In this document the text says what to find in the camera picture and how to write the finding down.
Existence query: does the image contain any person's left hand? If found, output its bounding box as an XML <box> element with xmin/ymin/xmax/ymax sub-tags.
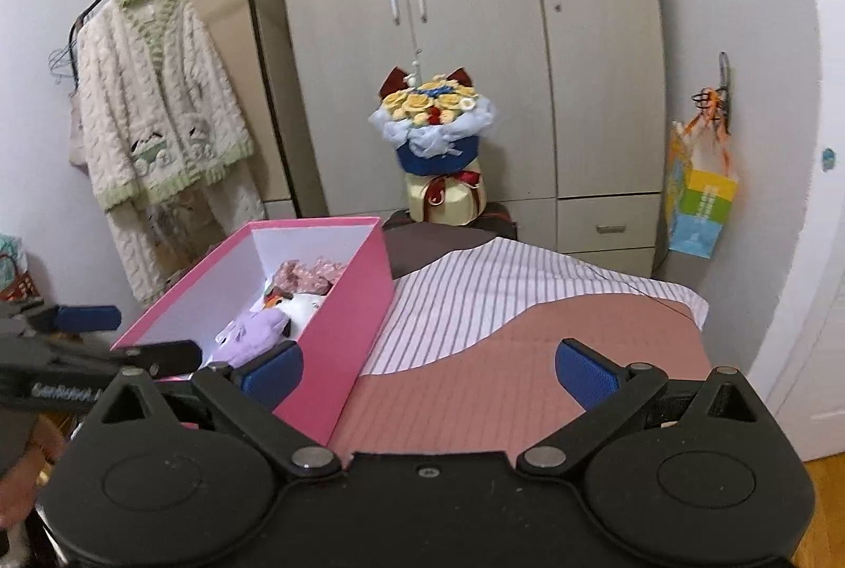
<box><xmin>0</xmin><ymin>415</ymin><xmax>67</xmax><ymax>533</ymax></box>

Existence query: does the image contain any pink floral scrunchie cloth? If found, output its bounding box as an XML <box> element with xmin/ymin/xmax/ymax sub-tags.
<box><xmin>267</xmin><ymin>257</ymin><xmax>348</xmax><ymax>293</ymax></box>

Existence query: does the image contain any purple plush toy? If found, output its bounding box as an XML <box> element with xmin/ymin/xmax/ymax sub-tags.
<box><xmin>214</xmin><ymin>309</ymin><xmax>295</xmax><ymax>367</ymax></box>

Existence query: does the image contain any black metal clothes rack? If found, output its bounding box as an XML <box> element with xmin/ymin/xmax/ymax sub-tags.
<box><xmin>69</xmin><ymin>0</ymin><xmax>301</xmax><ymax>219</ymax></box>

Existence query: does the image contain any patterned woven bag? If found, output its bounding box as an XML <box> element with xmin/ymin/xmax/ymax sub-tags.
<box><xmin>0</xmin><ymin>233</ymin><xmax>33</xmax><ymax>304</ymax></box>

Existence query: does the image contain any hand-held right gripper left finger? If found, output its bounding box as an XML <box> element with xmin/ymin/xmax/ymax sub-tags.
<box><xmin>86</xmin><ymin>342</ymin><xmax>344</xmax><ymax>480</ymax></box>

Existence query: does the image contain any white door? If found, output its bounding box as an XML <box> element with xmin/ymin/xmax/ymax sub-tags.
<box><xmin>769</xmin><ymin>0</ymin><xmax>845</xmax><ymax>463</ymax></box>

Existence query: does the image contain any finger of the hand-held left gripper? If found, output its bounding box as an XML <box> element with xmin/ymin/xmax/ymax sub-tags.
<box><xmin>109</xmin><ymin>340</ymin><xmax>203</xmax><ymax>379</ymax></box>
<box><xmin>13</xmin><ymin>299</ymin><xmax>124</xmax><ymax>335</ymax></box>

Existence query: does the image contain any colourful paper gift bag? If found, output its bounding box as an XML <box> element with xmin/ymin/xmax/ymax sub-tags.
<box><xmin>665</xmin><ymin>93</ymin><xmax>740</xmax><ymax>260</ymax></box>

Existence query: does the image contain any pink cardboard box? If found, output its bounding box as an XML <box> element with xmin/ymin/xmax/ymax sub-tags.
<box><xmin>110</xmin><ymin>216</ymin><xmax>396</xmax><ymax>447</ymax></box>

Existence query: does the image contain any white panda plush keychain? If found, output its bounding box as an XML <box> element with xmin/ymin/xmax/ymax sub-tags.
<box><xmin>274</xmin><ymin>291</ymin><xmax>329</xmax><ymax>338</ymax></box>

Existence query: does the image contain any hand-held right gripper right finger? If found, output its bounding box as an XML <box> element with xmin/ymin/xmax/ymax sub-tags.
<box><xmin>516</xmin><ymin>338</ymin><xmax>760</xmax><ymax>477</ymax></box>

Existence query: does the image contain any dark brown box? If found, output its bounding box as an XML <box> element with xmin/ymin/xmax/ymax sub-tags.
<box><xmin>383</xmin><ymin>203</ymin><xmax>517</xmax><ymax>244</ymax></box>

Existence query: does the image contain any flower bouquet with blue wrap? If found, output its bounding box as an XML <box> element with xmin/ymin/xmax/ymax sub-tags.
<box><xmin>370</xmin><ymin>60</ymin><xmax>497</xmax><ymax>227</ymax></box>

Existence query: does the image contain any beige tote bag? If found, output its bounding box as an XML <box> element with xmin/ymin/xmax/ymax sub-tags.
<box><xmin>66</xmin><ymin>89</ymin><xmax>90</xmax><ymax>169</ymax></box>

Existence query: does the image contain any cream and green fluffy cardigan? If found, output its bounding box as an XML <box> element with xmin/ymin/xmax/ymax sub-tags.
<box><xmin>72</xmin><ymin>0</ymin><xmax>268</xmax><ymax>305</ymax></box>

